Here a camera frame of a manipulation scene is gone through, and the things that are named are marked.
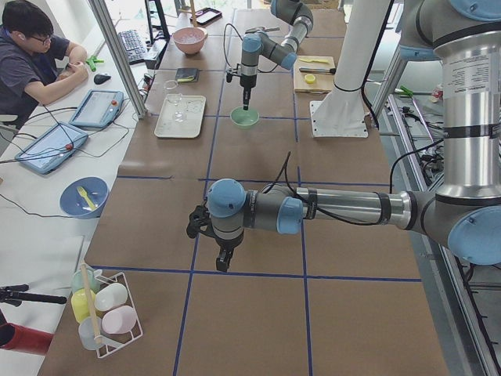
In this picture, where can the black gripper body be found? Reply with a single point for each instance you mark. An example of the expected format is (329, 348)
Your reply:
(227, 244)
(247, 81)

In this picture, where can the light green bowl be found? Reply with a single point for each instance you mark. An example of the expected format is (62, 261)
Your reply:
(244, 118)

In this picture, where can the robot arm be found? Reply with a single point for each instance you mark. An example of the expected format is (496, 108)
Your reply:
(257, 43)
(463, 214)

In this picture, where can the pink bowl of ice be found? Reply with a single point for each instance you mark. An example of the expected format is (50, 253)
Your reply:
(190, 40)

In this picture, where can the blue bowl with fork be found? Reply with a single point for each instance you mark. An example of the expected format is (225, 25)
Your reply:
(85, 198)

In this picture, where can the halved lemon slice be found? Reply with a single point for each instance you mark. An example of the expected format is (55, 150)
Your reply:
(310, 78)

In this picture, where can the wooden cutting board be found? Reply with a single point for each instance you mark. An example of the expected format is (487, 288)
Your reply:
(314, 74)

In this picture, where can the cream bear serving tray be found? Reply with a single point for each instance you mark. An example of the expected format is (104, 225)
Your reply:
(166, 127)

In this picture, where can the clear wine glass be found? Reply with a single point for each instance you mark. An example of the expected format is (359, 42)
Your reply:
(174, 97)

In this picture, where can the yellow plastic knife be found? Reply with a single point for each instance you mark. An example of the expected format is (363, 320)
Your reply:
(307, 60)

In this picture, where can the black keyboard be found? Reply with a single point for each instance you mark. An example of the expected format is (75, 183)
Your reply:
(134, 46)

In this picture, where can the black computer mouse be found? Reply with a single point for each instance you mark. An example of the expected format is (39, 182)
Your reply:
(99, 79)

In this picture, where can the blue teach pendant far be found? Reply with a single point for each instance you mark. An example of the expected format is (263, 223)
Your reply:
(98, 109)

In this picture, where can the blue teach pendant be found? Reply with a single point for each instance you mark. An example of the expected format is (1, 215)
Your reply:
(52, 148)
(98, 109)

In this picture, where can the blue teach pendant near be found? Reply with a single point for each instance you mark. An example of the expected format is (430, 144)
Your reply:
(52, 148)

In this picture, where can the seated person in grey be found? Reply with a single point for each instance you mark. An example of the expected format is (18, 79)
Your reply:
(37, 66)

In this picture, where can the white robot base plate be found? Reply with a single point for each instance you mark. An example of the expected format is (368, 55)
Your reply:
(332, 120)

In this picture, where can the white wire cup rack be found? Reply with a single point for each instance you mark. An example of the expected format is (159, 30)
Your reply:
(104, 310)

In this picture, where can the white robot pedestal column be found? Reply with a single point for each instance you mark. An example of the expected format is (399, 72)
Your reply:
(367, 20)

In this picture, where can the aluminium frame post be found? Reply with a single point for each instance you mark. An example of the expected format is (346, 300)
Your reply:
(103, 19)

